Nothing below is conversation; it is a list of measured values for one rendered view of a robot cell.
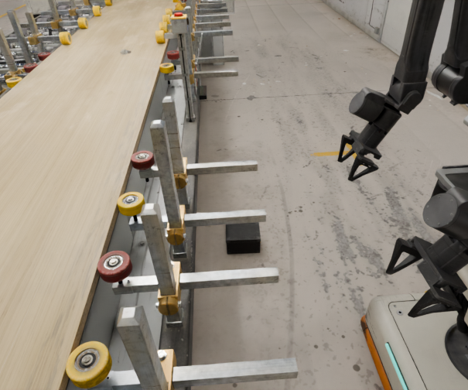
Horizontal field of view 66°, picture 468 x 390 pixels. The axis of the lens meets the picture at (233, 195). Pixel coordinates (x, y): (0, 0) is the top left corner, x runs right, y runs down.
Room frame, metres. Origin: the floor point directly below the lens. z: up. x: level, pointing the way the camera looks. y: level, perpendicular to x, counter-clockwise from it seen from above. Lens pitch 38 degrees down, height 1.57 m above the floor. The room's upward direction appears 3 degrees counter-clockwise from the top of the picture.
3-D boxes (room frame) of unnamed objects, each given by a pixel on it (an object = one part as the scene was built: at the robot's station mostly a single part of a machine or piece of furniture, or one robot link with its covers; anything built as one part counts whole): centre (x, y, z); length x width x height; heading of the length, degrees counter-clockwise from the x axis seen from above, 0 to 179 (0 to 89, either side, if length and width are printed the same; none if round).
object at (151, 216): (0.57, 0.18, 0.87); 0.04 x 0.04 x 0.48; 2
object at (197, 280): (0.62, 0.11, 0.81); 0.43 x 0.03 x 0.04; 92
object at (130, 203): (0.86, 0.31, 0.85); 0.08 x 0.08 x 0.11
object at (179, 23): (1.81, 0.22, 1.18); 0.07 x 0.07 x 0.08; 2
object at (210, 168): (1.12, 0.13, 0.83); 0.43 x 0.03 x 0.04; 92
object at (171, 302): (0.60, 0.18, 0.81); 0.14 x 0.06 x 0.05; 2
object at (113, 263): (0.61, 0.31, 0.85); 0.08 x 0.08 x 0.11
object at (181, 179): (1.10, 0.19, 0.84); 0.14 x 0.06 x 0.05; 2
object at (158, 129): (0.82, 0.18, 0.94); 0.04 x 0.04 x 0.48; 2
